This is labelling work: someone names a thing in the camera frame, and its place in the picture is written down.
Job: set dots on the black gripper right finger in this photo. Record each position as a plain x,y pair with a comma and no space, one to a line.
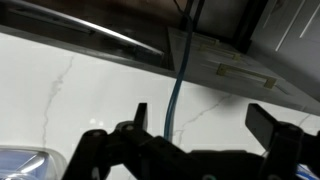
287,145

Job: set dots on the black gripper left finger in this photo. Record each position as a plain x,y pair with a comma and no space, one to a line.
146,157

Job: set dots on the clear plastic lunch box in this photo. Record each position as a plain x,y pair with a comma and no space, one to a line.
31,163

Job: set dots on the grey cabinet drawer front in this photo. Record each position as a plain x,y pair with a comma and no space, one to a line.
207,53

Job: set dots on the brass drawer handle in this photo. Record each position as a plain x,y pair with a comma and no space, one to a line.
223,69

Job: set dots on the stainless dishwasher handle bar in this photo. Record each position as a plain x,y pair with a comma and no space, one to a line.
83,23

